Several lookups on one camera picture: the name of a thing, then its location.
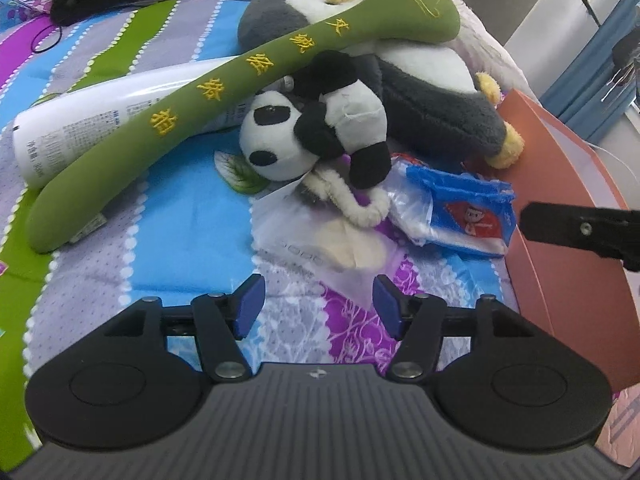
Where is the clear plastic bag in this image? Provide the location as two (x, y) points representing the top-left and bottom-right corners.
(250, 180), (401, 276)

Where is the pink fabric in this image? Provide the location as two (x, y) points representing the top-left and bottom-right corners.
(595, 390), (640, 466)

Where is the green embroidered plush stick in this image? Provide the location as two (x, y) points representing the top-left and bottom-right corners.
(25, 0), (461, 255)

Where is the colourful striped bed sheet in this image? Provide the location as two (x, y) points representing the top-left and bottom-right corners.
(0, 0), (516, 466)

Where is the blue curtain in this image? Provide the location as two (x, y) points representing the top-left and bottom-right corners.
(542, 0), (640, 146)

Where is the black white striped plush tail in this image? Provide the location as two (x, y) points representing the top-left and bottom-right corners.
(295, 167), (391, 227)

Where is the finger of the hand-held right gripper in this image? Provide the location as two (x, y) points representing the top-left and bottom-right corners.
(519, 201), (640, 273)

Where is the beige duvet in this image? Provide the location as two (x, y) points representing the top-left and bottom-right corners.
(340, 0), (531, 106)

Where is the blue tissue pack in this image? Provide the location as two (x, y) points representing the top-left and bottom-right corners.
(387, 152), (517, 259)

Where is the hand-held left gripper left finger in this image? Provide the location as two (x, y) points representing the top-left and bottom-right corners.
(102, 274), (267, 383)

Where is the orange cardboard box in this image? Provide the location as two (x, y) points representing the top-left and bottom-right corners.
(495, 89), (640, 393)

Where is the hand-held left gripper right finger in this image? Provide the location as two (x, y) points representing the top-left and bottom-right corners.
(372, 274), (543, 383)

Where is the black cord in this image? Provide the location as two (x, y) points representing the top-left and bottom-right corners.
(30, 22), (67, 56)

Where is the white plastic bottle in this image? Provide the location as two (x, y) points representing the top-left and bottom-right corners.
(12, 57), (261, 190)

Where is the panda plush toy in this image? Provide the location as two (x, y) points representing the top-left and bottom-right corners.
(237, 0), (526, 168)

